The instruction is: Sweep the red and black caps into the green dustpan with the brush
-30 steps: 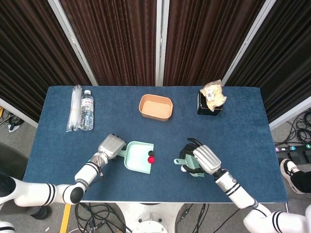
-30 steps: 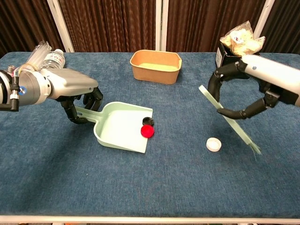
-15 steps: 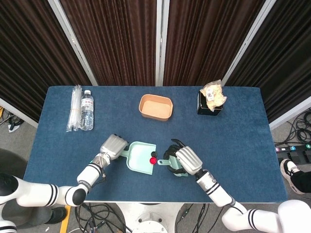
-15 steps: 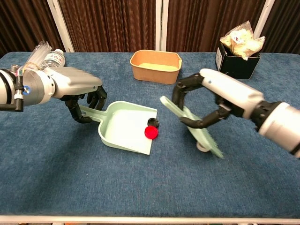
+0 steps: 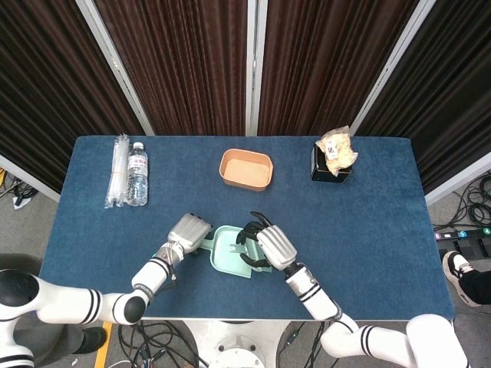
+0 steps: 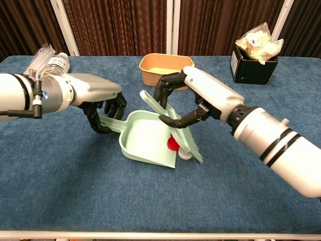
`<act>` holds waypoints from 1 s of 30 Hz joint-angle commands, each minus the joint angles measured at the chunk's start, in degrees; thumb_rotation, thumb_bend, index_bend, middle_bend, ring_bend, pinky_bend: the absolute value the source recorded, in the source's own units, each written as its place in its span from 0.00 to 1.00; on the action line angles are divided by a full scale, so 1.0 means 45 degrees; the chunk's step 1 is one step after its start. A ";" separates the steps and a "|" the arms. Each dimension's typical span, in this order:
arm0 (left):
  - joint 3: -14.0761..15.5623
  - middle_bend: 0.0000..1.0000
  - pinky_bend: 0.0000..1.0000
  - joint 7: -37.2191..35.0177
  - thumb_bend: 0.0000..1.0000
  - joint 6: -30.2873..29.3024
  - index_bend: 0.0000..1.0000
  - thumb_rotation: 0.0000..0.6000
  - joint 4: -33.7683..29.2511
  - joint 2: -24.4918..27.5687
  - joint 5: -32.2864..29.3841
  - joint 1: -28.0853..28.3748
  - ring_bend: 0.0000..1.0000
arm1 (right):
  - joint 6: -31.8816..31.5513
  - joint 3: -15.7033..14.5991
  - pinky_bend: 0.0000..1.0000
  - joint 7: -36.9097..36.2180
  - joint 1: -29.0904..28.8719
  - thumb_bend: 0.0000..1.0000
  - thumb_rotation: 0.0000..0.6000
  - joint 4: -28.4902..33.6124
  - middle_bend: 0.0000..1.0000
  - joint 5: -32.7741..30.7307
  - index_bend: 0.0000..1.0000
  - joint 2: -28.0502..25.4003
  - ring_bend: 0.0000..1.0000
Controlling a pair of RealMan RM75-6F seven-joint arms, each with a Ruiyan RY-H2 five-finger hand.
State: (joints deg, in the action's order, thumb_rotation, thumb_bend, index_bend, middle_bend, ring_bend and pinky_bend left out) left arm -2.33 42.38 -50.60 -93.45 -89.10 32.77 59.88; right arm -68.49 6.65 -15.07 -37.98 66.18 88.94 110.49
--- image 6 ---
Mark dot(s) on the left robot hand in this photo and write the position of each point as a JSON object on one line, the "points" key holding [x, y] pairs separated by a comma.
{"points": [[100, 88]]}

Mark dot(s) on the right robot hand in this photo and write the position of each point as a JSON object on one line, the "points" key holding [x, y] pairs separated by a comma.
{"points": [[213, 93]]}

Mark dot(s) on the mint green hand brush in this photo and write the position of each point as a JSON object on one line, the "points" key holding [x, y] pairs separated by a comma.
{"points": [[190, 145]]}

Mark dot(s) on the mint green dustpan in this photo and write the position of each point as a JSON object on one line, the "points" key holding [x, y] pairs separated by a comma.
{"points": [[143, 138]]}

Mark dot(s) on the red bottle cap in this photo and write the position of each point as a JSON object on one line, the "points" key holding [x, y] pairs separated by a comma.
{"points": [[171, 145]]}

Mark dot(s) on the white bottle cap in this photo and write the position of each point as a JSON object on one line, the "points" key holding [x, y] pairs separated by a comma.
{"points": [[184, 155]]}

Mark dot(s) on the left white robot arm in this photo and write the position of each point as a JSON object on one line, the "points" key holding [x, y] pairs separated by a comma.
{"points": [[15, 93]]}

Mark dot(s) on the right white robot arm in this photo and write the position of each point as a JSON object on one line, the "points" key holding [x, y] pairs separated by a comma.
{"points": [[281, 148]]}

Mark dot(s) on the clear plastic water bottle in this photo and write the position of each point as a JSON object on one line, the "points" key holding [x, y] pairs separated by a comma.
{"points": [[59, 64]]}

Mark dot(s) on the black square box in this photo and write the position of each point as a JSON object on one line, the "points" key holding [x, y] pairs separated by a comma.
{"points": [[250, 71]]}

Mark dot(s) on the orange rectangular bowl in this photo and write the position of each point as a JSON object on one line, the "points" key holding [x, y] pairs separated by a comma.
{"points": [[150, 72]]}

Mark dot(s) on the brown folding screen panel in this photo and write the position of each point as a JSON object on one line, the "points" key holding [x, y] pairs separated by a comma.
{"points": [[306, 25], [25, 25], [118, 25], [225, 25]]}

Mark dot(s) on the crumpled clear snack bag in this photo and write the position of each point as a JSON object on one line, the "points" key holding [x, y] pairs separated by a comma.
{"points": [[258, 44]]}

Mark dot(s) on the clear pack of straws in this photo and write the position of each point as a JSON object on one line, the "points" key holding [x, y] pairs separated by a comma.
{"points": [[41, 56]]}

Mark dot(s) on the blue table mat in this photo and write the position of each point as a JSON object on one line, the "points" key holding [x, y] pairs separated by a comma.
{"points": [[100, 190]]}

